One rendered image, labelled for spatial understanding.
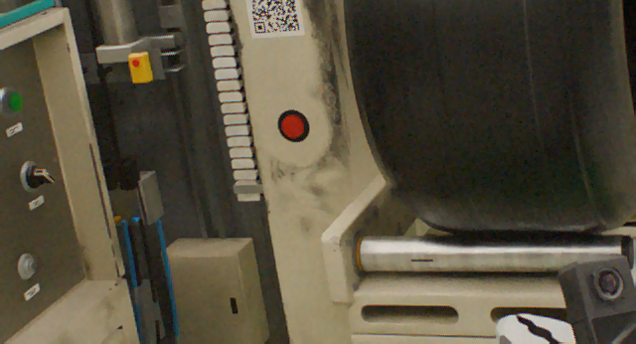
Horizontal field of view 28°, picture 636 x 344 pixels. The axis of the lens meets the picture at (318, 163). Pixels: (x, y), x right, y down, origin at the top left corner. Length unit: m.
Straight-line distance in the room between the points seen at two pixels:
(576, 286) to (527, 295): 0.67
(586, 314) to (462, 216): 0.64
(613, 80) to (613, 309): 0.53
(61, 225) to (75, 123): 0.13
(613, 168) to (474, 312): 0.27
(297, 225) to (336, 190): 0.08
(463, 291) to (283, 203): 0.30
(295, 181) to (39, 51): 0.38
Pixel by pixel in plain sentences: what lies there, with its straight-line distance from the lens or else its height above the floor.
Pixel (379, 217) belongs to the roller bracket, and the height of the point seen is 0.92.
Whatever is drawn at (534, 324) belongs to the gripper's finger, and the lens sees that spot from 1.02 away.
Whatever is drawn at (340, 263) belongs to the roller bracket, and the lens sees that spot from 1.60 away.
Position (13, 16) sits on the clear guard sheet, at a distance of 1.57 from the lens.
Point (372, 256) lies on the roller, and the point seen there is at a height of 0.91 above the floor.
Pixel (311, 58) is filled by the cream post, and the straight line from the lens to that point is 1.64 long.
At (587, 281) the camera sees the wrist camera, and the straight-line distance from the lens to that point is 0.89.
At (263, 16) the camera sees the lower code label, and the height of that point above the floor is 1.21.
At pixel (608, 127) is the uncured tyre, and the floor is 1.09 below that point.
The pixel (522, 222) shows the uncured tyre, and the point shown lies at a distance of 1.52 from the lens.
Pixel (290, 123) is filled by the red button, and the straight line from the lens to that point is 1.68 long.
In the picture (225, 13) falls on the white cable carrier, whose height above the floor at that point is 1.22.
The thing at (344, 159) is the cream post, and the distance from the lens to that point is 1.68.
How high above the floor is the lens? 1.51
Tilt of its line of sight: 17 degrees down
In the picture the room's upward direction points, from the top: 9 degrees counter-clockwise
